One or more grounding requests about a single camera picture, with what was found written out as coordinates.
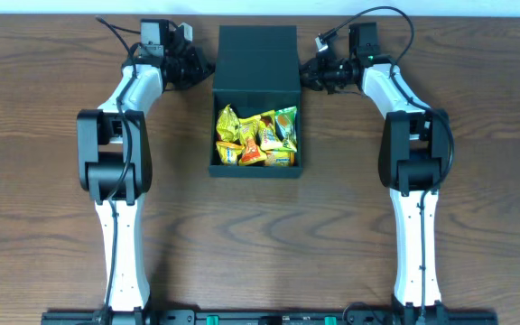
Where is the dark green box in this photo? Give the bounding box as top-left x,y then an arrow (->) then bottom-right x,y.
209,24 -> 304,180

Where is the green pandan cake snack packet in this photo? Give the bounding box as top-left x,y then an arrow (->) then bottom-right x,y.
275,107 -> 297,153

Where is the yellow chocolate wafer snack packet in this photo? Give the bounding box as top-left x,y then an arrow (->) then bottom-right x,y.
216,104 -> 240,144

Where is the yellow chocolate cake snack packet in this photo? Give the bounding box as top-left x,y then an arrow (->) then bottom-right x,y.
258,110 -> 283,152

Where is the yellow cheddar sandwich snack packet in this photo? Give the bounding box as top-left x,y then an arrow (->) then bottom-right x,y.
216,141 -> 244,165

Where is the orange cracker snack packet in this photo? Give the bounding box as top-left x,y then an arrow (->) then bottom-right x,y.
265,151 -> 295,167

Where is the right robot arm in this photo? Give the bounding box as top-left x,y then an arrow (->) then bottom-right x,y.
300,23 -> 454,324

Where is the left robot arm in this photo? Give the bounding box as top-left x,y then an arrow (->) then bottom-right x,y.
76,19 -> 214,324

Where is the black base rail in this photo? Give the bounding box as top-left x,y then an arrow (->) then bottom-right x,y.
40,308 -> 499,325

